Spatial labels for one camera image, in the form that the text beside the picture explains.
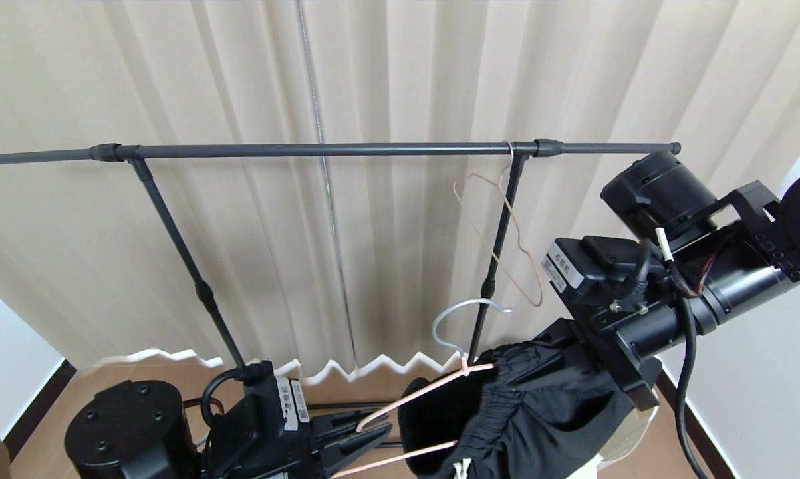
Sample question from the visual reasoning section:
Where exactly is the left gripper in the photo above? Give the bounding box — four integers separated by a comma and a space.
207, 406, 394, 479

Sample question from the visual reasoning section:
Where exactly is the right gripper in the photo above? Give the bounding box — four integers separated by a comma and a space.
563, 265, 799, 411

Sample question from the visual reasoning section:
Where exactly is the black garment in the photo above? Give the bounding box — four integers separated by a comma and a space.
398, 319, 646, 479

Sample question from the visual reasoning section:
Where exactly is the pink clothes hanger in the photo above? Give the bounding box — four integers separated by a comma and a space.
453, 143, 545, 308
333, 298, 513, 479

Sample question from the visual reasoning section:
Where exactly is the white laundry basket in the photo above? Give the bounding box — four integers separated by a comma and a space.
596, 399, 660, 473

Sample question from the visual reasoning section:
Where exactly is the black clothes rack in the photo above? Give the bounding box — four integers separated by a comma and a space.
0, 138, 681, 413

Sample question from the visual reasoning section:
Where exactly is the beige curtain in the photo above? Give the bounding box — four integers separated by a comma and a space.
0, 0, 800, 373

